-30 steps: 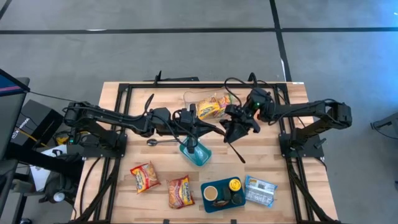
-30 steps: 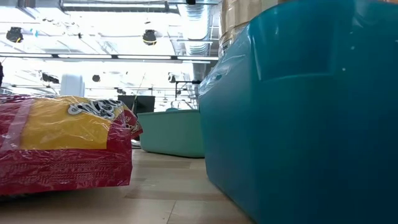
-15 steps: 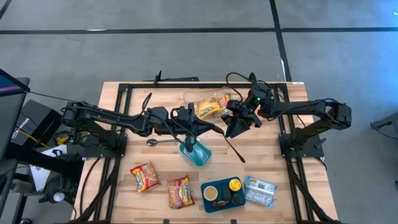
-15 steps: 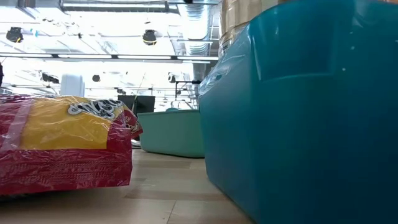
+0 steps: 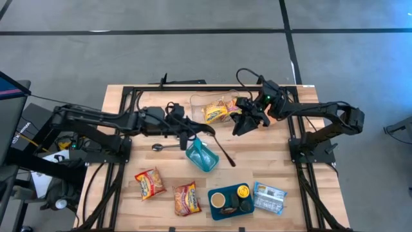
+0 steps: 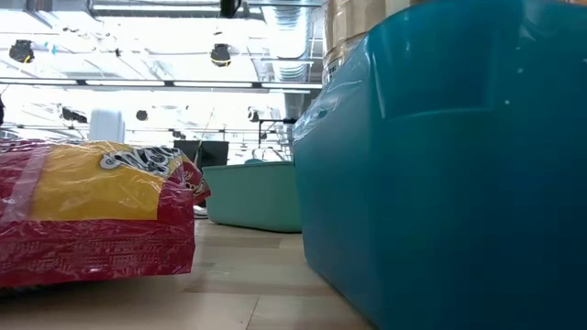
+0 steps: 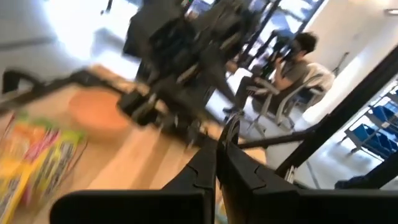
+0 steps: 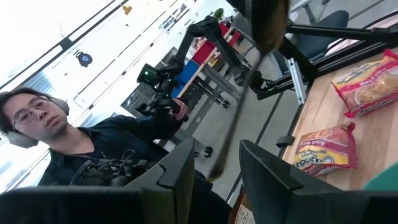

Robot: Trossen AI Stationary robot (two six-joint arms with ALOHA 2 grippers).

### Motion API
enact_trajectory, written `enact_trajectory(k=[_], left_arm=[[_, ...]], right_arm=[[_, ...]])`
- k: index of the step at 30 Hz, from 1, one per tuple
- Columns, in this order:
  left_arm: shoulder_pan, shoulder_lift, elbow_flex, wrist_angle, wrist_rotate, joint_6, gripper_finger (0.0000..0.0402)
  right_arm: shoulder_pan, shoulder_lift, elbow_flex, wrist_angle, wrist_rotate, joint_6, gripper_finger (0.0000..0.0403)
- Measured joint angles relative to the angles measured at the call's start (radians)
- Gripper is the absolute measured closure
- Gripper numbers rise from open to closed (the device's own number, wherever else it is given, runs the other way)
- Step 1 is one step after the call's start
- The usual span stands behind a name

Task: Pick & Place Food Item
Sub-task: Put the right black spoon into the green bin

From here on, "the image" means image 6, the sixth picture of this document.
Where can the red yellow ramen packet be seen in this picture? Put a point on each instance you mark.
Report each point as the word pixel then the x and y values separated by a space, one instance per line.
pixel 91 192

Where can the teal plastic bin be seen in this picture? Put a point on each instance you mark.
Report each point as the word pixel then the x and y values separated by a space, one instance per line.
pixel 247 197

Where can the dark background screen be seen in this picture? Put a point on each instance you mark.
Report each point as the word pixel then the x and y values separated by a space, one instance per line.
pixel 208 153

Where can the black ceiling lamp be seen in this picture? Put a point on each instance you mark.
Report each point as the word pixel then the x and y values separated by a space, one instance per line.
pixel 220 55
pixel 21 51

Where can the blue plastic bin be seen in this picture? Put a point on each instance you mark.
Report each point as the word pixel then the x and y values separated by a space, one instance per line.
pixel 435 183

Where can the round black background fixture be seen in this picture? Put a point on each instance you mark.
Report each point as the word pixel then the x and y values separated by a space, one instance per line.
pixel 142 115

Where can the long ceiling light fixture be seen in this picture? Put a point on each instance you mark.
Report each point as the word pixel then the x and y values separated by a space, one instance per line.
pixel 137 84

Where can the white cylinder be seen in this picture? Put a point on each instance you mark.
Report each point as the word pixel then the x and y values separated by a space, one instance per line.
pixel 106 126

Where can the black background stand frame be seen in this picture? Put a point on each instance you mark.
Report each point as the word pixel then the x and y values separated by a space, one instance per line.
pixel 270 121

